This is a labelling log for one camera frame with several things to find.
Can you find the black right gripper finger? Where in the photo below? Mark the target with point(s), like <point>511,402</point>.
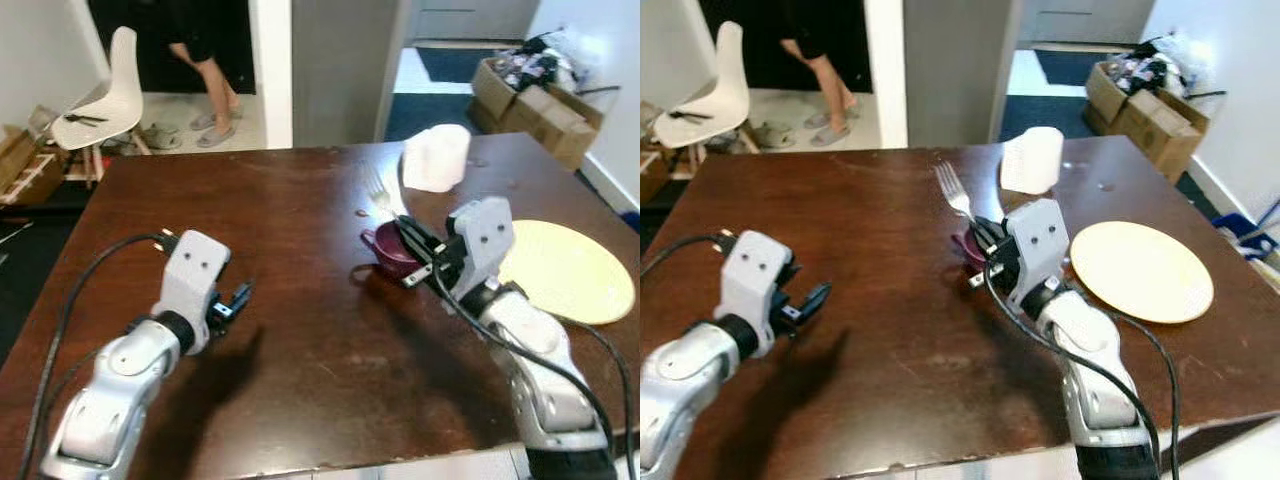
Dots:
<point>986,232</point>
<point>978,262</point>
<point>420,232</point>
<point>415,262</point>

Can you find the silver metal fork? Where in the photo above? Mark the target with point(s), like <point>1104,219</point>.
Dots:
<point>953,190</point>
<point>383,197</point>

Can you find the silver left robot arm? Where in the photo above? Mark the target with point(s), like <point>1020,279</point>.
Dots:
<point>115,385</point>
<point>680,375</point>

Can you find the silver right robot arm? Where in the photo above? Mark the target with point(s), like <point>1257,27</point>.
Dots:
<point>545,385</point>
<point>1095,380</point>

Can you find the maroon cup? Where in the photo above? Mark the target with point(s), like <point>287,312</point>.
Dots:
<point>968,250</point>
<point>388,255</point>

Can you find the round pale yellow plate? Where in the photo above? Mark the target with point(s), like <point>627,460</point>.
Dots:
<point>570,275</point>
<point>1140,272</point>

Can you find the large open cardboard box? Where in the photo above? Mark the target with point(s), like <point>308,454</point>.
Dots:
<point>1150,120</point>
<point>545,115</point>

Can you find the blue plastic object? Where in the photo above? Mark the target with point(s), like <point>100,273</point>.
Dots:
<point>1245,235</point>
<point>630,220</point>

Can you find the black flat item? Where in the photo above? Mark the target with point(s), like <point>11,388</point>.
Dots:
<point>690,115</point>
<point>85,119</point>

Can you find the bundle of mixed clutter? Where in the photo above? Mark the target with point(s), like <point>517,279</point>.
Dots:
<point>1155,68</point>
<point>540,62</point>

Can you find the person in dark shorts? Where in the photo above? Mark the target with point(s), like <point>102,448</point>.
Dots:
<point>828,85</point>
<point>212,80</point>

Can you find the white plastic chair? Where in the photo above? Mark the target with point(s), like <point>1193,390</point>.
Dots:
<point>115,95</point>
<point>715,90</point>

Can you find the black thin rod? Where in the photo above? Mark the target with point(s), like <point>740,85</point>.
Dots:
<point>598,91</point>
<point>1205,95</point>

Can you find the small brown cardboard box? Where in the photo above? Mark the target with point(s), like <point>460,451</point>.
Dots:
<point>25,165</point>

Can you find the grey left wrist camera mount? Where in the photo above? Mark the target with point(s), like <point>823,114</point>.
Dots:
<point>190,265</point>
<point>755,270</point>

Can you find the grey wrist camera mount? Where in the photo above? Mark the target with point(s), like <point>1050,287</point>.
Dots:
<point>190,265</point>
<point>755,270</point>
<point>482,235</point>
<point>1040,240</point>

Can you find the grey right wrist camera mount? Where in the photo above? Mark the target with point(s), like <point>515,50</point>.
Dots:
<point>482,235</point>
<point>1040,240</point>

